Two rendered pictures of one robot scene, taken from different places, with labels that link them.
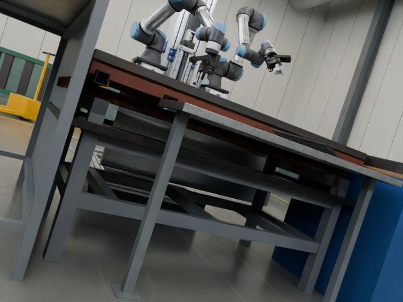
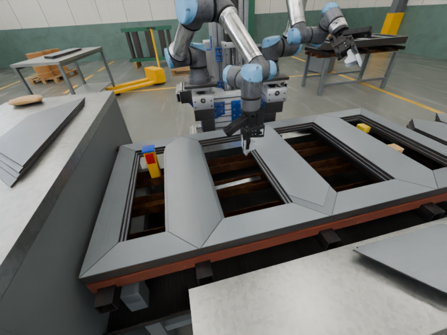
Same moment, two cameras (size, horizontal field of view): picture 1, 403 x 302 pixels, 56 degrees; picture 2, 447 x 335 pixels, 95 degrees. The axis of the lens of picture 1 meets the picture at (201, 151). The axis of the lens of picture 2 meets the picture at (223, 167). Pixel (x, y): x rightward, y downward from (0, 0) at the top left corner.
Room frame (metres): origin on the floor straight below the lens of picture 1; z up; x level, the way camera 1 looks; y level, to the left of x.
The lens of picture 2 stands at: (1.28, 0.03, 1.41)
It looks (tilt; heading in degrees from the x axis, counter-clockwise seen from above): 37 degrees down; 15
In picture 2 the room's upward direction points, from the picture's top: 4 degrees counter-clockwise
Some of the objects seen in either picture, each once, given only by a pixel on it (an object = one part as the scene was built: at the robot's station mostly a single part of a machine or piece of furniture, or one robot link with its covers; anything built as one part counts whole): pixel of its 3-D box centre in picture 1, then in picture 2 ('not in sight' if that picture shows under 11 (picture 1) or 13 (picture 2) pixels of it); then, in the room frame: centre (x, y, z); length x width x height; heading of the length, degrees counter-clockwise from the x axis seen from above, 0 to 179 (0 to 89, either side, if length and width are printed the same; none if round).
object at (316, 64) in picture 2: not in sight; (320, 59); (7.81, -1.07, 0.29); 0.62 x 0.43 x 0.57; 39
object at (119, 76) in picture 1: (249, 123); (318, 218); (1.84, -0.18, 0.78); 1.56 x 0.09 x 0.06; 117
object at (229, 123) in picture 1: (292, 147); (390, 280); (1.67, -0.37, 0.73); 1.20 x 0.26 x 0.03; 117
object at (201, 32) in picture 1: (207, 35); (239, 76); (2.14, 0.17, 1.20); 0.11 x 0.11 x 0.08; 43
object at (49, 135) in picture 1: (48, 119); (125, 224); (1.84, 0.75, 0.50); 1.30 x 0.04 x 1.01; 27
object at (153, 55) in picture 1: (152, 56); (199, 73); (2.71, 0.54, 1.09); 0.15 x 0.15 x 0.10
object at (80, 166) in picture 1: (75, 179); (154, 320); (1.51, 0.44, 0.34); 0.06 x 0.06 x 0.68; 27
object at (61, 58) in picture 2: not in sight; (76, 80); (4.77, 3.84, 0.49); 1.80 x 0.70 x 0.99; 19
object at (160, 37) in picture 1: (156, 39); (195, 54); (2.70, 0.55, 1.20); 0.13 x 0.12 x 0.14; 133
